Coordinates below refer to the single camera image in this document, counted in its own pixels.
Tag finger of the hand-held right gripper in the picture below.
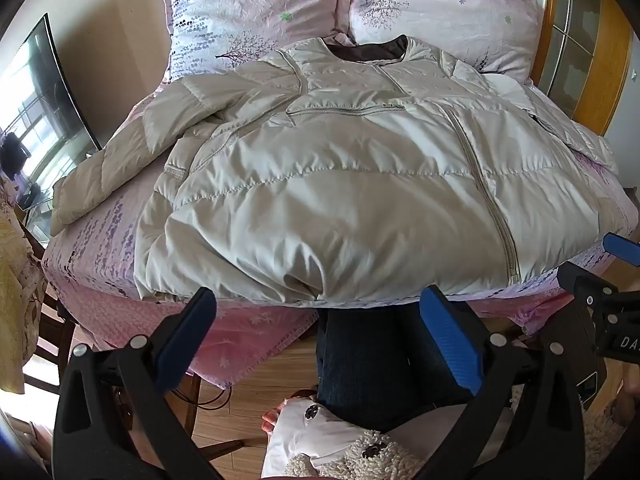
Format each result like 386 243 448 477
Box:
602 232 640 267

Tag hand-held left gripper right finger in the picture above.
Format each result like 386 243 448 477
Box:
419 285 586 480

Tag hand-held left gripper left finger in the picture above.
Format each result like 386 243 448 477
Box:
52 286 221 480

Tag beige puffer jacket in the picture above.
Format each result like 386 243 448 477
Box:
50 35 623 309

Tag person's right hand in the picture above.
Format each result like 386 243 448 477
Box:
612 360 640 432

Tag person's legs in jeans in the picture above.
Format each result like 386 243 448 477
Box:
315 305 472 434

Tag person's foot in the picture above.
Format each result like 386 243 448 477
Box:
261 405 284 435

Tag white plush slipper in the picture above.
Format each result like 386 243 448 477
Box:
581 409 627 463
261 393 427 480

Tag wooden chair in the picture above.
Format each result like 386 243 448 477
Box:
22 225 77 402

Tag yellow floral cloth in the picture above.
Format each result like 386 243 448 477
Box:
0 175 49 396

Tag wooden headboard with glass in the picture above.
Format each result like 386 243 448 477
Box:
470 0 636 137

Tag flat screen television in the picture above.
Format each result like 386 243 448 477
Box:
0 12 104 211

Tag pink floral pillow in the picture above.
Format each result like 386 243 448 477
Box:
340 0 544 84
159 0 351 84

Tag black cable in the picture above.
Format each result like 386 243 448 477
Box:
172 384 237 409

